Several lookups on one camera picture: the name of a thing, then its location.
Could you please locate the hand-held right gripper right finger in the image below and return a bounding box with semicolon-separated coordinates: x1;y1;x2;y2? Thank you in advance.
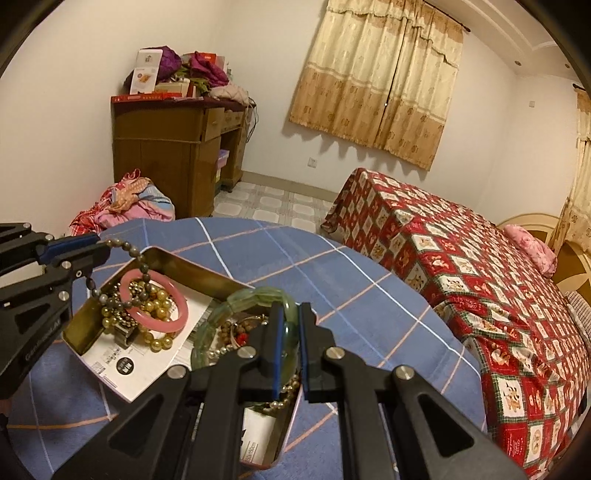
298;302;529;480

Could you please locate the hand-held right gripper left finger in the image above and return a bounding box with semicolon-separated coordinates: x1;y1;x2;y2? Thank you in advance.
51;302;287;480

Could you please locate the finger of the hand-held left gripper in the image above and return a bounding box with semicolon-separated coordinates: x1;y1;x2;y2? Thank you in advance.
0;241;112;333
0;223;101;278

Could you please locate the grey bead bracelet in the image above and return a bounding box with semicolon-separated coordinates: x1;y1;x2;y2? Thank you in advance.
85;237;160;319

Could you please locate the green jade bangle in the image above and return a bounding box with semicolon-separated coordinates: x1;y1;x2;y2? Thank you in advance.
190;286;308;370

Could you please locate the pink tin box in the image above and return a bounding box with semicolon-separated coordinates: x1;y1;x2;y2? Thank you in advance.
62;246;305;469

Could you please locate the pink bangle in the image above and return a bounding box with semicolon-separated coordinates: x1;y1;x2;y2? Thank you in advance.
119;270;188;333

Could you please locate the gold bead bracelet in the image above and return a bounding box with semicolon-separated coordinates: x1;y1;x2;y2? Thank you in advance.
102;284;178;354

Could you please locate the colourful clothes pile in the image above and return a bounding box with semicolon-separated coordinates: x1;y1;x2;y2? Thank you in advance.
69;168;177;236

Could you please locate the blue plaid tablecloth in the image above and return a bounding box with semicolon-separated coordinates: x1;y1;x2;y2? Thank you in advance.
7;217;488;480

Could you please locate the brown wooden desk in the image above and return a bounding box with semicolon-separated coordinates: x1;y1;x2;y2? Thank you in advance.
111;95;247;217

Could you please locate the white paper leaflet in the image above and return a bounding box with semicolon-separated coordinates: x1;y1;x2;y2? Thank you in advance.
83;295;296;467

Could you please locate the flat red box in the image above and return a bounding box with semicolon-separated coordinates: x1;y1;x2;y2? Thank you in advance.
111;91;178;103

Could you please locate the red patchwork quilt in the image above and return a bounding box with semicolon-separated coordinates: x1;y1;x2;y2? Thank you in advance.
323;167;591;478

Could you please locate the red and white box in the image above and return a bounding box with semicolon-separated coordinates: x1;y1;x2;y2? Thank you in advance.
154;80;197;99

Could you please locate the white product box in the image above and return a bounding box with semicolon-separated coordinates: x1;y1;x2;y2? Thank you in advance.
129;47;163;95

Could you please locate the pink quilted cushion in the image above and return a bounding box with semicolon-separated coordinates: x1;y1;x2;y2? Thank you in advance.
210;83;252;103

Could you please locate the purple cloth pile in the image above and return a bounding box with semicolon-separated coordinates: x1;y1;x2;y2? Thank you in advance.
159;45;230;88

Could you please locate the pink pillow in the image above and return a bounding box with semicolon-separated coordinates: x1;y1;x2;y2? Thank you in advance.
503;224;557;278

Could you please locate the beige patterned window curtain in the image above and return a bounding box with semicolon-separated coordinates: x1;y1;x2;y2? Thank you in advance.
288;0;465;171

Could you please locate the striped pillow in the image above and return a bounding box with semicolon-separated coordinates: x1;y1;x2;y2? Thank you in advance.
566;291;591;335

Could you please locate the beige bed headboard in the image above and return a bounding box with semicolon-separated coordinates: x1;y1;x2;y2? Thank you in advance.
496;212;591;296

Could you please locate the beige patterned side curtain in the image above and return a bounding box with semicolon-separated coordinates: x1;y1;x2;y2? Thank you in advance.
556;88;591;254

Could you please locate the brown bead bracelet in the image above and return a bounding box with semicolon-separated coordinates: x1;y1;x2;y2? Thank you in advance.
215;316;269;352

